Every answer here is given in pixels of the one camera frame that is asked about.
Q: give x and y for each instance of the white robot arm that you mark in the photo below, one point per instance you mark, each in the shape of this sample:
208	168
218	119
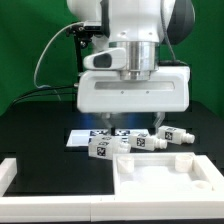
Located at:
123	74

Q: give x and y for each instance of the white marker sheet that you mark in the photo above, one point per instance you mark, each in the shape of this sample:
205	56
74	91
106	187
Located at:
80	138

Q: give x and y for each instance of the black camera on stand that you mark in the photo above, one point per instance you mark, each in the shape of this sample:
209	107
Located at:
83	33

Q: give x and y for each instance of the white obstacle fence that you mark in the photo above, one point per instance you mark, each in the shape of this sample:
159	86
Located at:
94	208

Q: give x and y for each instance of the white square table top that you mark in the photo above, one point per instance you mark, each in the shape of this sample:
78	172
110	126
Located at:
151	177

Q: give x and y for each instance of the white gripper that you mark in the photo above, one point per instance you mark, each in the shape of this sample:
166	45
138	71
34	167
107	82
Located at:
101	89

